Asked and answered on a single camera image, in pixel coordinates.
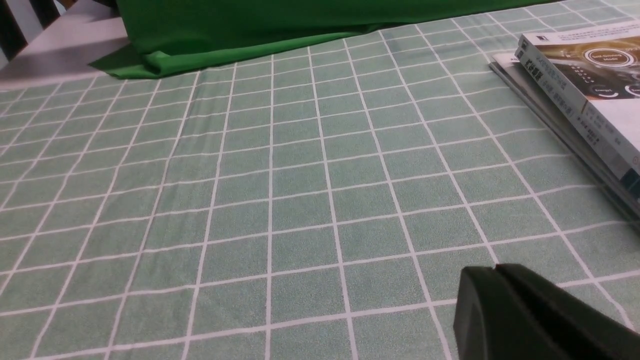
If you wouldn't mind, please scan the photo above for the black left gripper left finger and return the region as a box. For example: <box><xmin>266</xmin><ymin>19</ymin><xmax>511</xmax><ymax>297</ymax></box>
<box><xmin>453</xmin><ymin>266</ymin><xmax>570</xmax><ymax>360</ymax></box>

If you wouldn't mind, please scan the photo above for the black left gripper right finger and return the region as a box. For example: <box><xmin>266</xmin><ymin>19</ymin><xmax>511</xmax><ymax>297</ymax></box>
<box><xmin>495</xmin><ymin>263</ymin><xmax>640</xmax><ymax>360</ymax></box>

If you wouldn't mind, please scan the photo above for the green checkered tablecloth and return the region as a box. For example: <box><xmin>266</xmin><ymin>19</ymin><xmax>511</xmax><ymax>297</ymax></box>
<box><xmin>0</xmin><ymin>0</ymin><xmax>639</xmax><ymax>360</ymax></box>

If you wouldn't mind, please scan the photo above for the white book underneath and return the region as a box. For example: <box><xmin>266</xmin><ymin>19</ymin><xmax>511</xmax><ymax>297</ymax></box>
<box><xmin>492</xmin><ymin>51</ymin><xmax>640</xmax><ymax>211</ymax></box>

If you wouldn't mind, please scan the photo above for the white self-driving textbook top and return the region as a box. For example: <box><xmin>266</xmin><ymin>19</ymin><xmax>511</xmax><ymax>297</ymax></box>
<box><xmin>515</xmin><ymin>20</ymin><xmax>640</xmax><ymax>189</ymax></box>

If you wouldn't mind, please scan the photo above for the green backdrop cloth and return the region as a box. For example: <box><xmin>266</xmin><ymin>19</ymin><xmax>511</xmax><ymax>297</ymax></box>
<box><xmin>91</xmin><ymin>0</ymin><xmax>537</xmax><ymax>80</ymax></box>

